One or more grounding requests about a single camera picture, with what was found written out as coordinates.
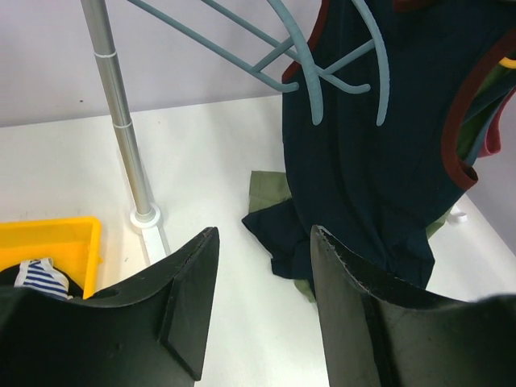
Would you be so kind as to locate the yellow plastic hanger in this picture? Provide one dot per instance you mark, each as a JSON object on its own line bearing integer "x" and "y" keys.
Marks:
{"x": 508, "y": 63}

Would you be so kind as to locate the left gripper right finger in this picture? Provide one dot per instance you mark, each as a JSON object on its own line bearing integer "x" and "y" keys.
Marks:
{"x": 378, "y": 330}

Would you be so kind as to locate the yellow plastic bin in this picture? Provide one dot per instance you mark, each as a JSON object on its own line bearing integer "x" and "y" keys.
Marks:
{"x": 73, "y": 244}

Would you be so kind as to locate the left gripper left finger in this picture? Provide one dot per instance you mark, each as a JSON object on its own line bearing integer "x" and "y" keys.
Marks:
{"x": 155, "y": 324}

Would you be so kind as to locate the navy maroon tank top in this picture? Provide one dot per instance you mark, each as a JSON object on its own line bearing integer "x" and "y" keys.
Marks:
{"x": 377, "y": 187}

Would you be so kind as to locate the blue-grey hanger left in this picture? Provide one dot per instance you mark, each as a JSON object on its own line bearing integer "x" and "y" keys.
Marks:
{"x": 294, "y": 46}

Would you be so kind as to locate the olive green graphic tank top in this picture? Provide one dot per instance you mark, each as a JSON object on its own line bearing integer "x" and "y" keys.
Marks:
{"x": 274, "y": 221}

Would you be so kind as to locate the blue white striped garment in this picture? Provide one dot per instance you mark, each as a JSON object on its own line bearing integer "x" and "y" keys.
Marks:
{"x": 40, "y": 275}

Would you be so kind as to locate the silver clothes rack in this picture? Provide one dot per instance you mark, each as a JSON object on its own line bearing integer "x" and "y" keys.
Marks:
{"x": 146, "y": 217}

